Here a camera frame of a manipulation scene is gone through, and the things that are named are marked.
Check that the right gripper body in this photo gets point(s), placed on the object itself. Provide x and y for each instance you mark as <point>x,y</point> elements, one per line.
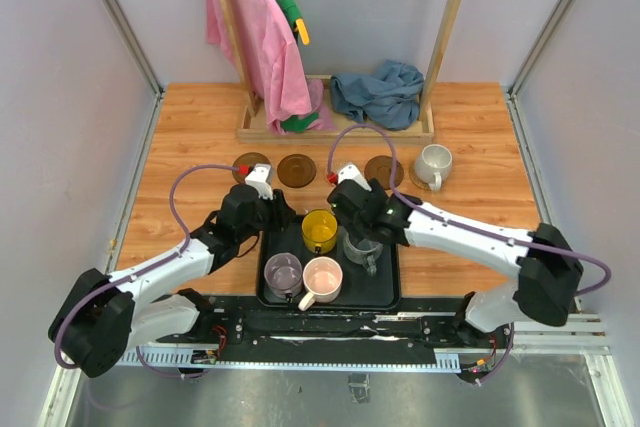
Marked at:
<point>355,231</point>

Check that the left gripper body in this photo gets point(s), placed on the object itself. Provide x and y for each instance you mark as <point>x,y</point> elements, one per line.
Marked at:
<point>269,217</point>

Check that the grey mug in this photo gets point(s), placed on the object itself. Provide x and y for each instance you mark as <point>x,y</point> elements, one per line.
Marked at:
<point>364,253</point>

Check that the white cup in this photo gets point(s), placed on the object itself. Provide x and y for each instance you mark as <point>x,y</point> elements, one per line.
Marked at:
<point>433,165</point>

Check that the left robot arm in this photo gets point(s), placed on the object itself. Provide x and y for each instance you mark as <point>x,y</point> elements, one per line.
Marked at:
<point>106,315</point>

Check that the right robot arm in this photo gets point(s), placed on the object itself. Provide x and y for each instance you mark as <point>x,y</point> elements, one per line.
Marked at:
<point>543,275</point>

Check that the yellow cup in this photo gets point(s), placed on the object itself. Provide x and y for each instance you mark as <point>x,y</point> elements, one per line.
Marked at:
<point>320,231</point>

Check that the left woven rattan coaster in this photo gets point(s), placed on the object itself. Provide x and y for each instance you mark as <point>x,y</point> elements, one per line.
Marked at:
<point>331,172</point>

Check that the woven rattan coaster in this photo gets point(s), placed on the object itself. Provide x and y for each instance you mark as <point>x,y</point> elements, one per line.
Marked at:
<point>331,172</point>
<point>417,179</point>

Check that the right woven rattan coaster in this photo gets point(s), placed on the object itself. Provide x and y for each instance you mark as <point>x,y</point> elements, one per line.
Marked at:
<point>417,179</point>

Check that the purple cup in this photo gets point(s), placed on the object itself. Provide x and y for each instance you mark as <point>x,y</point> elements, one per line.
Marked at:
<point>283,276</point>

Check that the brown wooden saucer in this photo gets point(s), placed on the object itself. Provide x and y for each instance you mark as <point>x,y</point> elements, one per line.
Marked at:
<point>246,163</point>
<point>296,170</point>
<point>379,168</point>

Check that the black plastic tray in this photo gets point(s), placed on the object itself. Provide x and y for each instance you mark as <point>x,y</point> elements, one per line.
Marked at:
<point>359,291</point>

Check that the pink mug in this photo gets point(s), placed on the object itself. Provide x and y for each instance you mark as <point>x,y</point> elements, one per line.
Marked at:
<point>322,279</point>

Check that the wooden clothes rack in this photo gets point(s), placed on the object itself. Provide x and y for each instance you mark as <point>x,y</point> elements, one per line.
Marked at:
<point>251,127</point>

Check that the green cloth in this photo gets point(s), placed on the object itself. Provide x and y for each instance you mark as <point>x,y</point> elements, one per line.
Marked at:
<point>299,124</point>

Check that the blue crumpled cloth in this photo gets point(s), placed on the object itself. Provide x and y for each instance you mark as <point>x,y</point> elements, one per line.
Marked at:
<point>387,97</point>

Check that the pink shirt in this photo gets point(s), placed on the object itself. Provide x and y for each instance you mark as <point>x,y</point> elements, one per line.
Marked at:
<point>275,66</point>

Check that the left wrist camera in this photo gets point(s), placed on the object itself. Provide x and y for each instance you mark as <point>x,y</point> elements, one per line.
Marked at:
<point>260,178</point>

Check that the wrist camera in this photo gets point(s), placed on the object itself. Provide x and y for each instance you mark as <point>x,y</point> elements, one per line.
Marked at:
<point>351,172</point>
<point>260,178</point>

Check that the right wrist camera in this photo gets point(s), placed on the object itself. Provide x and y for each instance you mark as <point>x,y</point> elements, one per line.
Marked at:
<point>351,172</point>

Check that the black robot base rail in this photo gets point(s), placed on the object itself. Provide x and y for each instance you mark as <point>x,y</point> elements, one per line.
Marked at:
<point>420,334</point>

